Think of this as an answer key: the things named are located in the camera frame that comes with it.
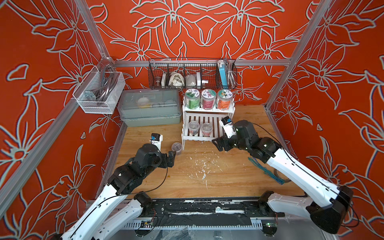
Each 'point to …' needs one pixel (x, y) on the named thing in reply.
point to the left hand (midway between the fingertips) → (167, 150)
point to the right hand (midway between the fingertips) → (216, 137)
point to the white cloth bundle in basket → (176, 80)
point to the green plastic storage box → (149, 107)
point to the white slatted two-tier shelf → (202, 116)
